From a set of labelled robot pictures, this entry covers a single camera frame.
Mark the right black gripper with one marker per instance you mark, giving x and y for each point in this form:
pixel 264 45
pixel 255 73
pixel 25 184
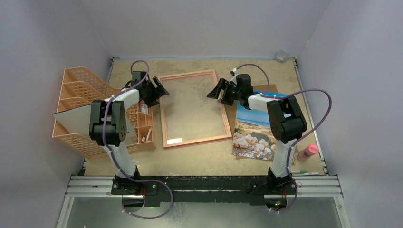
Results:
pixel 225 91

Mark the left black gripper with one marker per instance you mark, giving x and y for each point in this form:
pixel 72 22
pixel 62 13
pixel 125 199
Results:
pixel 158 91

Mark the clear acrylic glass sheet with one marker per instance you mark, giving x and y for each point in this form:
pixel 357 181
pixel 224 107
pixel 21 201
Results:
pixel 193 107

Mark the pink wooden photo frame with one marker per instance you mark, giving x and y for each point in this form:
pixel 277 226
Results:
pixel 163 110

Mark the beach landscape photo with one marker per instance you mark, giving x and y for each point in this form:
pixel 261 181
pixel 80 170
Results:
pixel 252 137

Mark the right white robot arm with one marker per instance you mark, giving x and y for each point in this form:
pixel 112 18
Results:
pixel 286 120

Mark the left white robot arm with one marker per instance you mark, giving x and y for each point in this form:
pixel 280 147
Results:
pixel 108 126

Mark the small red white box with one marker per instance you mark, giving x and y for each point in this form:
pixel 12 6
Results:
pixel 144 108

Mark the white marker in organizer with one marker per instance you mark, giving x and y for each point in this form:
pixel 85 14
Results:
pixel 145 134

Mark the small clear jar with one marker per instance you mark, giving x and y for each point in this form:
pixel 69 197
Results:
pixel 281 56

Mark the orange plastic desk organizer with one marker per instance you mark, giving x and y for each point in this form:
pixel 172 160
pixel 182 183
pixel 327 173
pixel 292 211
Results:
pixel 80 87

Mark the grey paper sheet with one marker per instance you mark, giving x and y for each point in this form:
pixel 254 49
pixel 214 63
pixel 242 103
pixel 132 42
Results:
pixel 77 120

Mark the pink glue bottle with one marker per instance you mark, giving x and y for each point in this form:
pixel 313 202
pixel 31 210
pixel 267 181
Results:
pixel 308 152

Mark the green white marker pen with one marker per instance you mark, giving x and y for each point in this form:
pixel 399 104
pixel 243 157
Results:
pixel 298 171

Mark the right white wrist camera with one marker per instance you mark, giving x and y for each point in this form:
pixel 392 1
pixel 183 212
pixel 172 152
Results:
pixel 233 72

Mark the black mounting rail base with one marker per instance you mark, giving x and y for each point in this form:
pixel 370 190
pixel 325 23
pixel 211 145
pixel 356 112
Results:
pixel 254 190

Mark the aluminium table frame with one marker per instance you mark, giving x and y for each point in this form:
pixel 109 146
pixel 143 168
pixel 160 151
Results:
pixel 100 210

